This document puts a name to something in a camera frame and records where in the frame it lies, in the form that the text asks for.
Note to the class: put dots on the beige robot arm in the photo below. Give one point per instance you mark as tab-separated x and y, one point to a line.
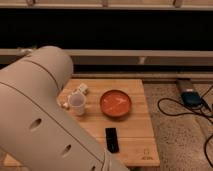
34	129

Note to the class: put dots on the white object behind cup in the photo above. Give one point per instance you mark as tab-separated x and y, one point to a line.
82	88

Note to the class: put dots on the white plastic cup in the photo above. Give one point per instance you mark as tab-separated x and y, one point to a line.
77	102

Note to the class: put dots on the black rectangular block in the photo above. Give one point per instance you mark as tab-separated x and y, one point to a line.
112	140

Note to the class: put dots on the blue power adapter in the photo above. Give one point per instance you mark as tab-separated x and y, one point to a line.
188	93

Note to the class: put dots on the metal frame rail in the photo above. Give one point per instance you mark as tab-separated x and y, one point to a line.
133	57

